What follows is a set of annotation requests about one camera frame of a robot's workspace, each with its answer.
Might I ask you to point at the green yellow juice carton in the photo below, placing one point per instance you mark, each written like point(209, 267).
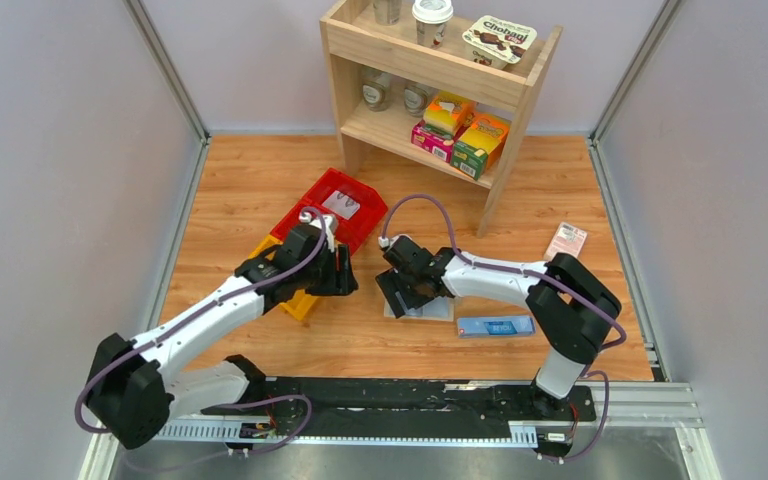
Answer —
point(480, 145)

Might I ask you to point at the pink orange juice carton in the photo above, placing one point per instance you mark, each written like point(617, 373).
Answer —
point(443, 122)

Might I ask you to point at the Chobani yogurt cup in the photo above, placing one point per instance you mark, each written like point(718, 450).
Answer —
point(497, 43)

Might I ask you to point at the pink snack packet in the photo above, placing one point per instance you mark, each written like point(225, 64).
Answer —
point(567, 239)

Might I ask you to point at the paper coffee cup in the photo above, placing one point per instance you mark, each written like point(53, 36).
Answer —
point(431, 19)

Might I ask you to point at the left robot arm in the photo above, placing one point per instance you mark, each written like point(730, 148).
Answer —
point(135, 386)

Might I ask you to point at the right glass water bottle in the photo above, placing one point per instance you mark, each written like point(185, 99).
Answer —
point(417, 97)

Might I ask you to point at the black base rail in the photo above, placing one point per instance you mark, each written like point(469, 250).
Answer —
point(410, 408)

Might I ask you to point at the blue gum pack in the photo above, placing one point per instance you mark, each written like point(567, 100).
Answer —
point(503, 326)

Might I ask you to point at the red plastic bin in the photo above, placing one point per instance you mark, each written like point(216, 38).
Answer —
point(284, 226)
point(356, 231)

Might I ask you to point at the metal can on shelf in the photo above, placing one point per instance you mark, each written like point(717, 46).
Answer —
point(387, 12)

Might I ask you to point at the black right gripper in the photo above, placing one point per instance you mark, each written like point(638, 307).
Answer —
point(401, 285)

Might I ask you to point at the yellow plastic bin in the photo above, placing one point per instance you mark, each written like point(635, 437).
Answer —
point(301, 304)

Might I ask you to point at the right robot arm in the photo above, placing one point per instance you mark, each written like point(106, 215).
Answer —
point(572, 307)

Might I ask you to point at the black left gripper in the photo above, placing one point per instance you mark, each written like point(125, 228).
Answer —
point(334, 277)

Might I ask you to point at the white paper in bin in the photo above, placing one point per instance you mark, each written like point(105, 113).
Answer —
point(341, 204)

